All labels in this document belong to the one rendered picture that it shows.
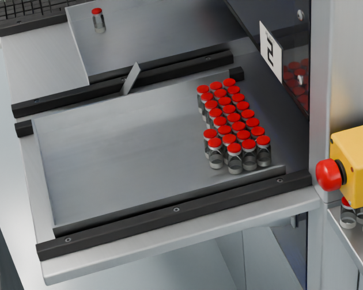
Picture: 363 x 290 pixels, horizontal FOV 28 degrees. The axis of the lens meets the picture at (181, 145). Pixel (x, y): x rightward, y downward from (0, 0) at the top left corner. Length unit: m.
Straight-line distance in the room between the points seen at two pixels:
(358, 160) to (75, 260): 0.40
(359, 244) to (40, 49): 0.75
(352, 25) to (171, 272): 1.37
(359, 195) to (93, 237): 0.36
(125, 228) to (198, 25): 0.55
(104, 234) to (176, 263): 1.14
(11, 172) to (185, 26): 1.27
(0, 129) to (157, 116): 1.60
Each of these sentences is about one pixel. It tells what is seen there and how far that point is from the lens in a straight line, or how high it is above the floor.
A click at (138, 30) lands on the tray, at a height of 0.88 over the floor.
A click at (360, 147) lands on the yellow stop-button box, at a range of 0.90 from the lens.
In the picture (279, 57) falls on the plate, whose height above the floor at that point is 1.03.
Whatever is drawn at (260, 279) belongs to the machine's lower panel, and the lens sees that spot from 1.61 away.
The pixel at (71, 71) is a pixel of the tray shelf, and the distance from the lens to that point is 1.36.
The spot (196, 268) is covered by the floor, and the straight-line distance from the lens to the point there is 2.11.
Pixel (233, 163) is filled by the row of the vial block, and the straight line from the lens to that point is 1.06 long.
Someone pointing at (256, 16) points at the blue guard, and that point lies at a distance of 1.12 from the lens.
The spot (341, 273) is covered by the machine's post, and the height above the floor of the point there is 0.72.
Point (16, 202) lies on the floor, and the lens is 2.44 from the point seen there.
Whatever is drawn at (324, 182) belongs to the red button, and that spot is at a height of 1.00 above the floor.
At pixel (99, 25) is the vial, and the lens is 1.44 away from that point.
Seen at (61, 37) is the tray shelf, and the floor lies 0.88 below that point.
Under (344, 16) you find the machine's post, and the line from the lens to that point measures 0.85.
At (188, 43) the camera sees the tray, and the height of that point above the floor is 0.88.
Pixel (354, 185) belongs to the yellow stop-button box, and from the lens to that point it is 0.89.
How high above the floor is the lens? 1.62
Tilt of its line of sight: 40 degrees down
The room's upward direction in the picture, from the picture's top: 8 degrees counter-clockwise
